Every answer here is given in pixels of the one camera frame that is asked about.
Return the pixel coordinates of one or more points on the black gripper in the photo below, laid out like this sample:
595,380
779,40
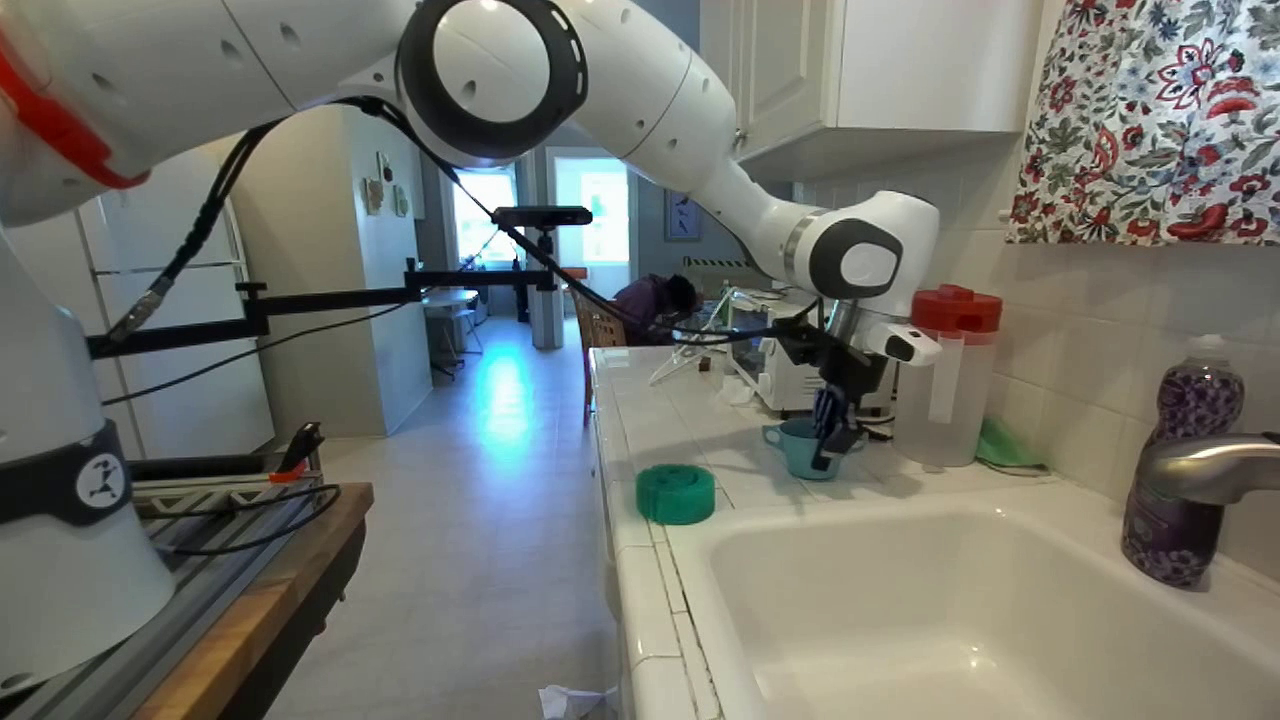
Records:
841,360

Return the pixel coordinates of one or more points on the blue plastic cup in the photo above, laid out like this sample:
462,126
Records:
797,454

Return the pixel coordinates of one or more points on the white ceramic sink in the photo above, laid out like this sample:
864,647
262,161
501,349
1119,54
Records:
963,627

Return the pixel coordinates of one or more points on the clear pitcher red lid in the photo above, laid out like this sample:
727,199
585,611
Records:
954,401

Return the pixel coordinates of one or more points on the green cloth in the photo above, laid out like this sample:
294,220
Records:
1010,444

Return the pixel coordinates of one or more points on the green lid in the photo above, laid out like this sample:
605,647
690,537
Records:
674,498

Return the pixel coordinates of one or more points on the purple fabric item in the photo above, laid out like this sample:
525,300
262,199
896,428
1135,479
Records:
646,312

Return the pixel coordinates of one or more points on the brown wooden chair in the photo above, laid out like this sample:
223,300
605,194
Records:
602,327

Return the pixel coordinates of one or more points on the blue framed picture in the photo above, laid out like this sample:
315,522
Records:
682,216

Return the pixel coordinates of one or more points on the bright glass door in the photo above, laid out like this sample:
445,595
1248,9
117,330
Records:
595,202
486,186

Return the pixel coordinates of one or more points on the purple dish soap bottle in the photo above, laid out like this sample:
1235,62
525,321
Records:
1203,392

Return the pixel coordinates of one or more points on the grey metal faucet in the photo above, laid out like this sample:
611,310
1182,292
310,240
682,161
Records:
1214,464

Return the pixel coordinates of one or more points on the floral patterned curtain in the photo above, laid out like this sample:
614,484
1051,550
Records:
1161,122

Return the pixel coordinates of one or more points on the orange black clamp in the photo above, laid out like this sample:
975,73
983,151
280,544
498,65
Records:
296,460

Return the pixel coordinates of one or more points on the wooden table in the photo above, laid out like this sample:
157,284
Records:
266,627

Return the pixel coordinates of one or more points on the white refrigerator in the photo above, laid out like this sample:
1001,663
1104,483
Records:
203,372

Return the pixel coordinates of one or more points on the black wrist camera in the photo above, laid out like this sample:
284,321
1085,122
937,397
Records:
800,347

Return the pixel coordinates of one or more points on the white wrist mount plate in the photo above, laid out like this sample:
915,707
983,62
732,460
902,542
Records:
915,343

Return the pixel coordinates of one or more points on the black camera bar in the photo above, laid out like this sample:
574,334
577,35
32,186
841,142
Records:
542,215

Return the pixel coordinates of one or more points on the white wall cabinet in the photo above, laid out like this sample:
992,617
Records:
905,65

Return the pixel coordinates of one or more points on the small wall decorations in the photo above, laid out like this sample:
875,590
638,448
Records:
384,191

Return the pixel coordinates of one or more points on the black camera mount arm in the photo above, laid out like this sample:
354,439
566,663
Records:
333,300

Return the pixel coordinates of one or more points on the metal base frame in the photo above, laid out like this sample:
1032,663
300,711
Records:
203,574

